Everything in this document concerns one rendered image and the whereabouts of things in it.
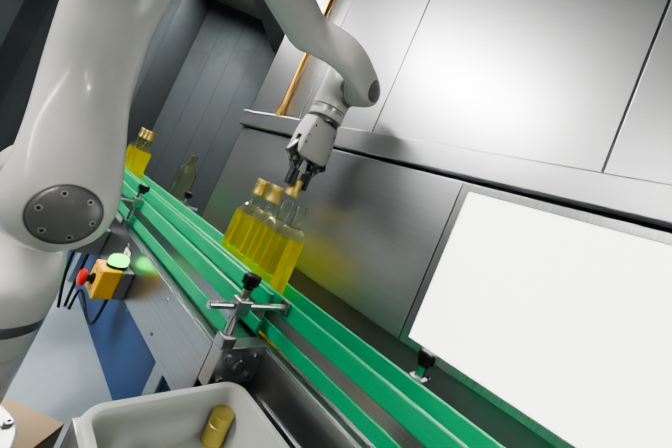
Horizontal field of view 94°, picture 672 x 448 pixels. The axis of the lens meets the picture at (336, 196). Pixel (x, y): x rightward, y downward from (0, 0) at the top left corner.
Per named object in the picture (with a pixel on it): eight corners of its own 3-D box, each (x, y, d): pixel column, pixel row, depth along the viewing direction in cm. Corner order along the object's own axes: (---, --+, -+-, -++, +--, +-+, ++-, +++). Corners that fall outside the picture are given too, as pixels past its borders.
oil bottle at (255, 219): (246, 296, 78) (281, 217, 79) (227, 294, 74) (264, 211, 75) (235, 285, 82) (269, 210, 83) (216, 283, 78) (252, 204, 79)
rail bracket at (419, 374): (420, 429, 54) (450, 356, 55) (403, 441, 49) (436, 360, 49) (401, 412, 56) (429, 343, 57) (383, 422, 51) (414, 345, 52)
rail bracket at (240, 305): (276, 346, 59) (303, 284, 59) (192, 353, 46) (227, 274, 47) (267, 337, 61) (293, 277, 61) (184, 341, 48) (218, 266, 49)
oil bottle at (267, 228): (258, 307, 74) (295, 224, 75) (239, 307, 70) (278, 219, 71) (246, 296, 78) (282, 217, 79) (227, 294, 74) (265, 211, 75)
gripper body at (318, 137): (327, 126, 83) (310, 164, 82) (301, 106, 75) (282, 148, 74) (348, 129, 78) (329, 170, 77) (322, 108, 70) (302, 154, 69)
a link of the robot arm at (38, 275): (-95, 342, 33) (19, 138, 35) (-76, 268, 44) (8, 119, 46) (50, 338, 42) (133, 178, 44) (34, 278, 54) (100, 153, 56)
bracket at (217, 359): (253, 383, 57) (269, 347, 57) (206, 392, 50) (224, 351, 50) (243, 371, 59) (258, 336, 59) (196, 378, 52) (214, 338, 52)
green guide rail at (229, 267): (258, 333, 61) (275, 294, 61) (254, 333, 60) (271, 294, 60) (90, 158, 176) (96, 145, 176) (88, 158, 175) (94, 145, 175)
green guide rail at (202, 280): (226, 334, 55) (244, 292, 56) (221, 334, 54) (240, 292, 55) (74, 153, 170) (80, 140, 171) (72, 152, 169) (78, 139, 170)
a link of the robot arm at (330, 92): (353, 121, 76) (326, 116, 82) (374, 72, 77) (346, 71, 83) (333, 103, 70) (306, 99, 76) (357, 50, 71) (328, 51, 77)
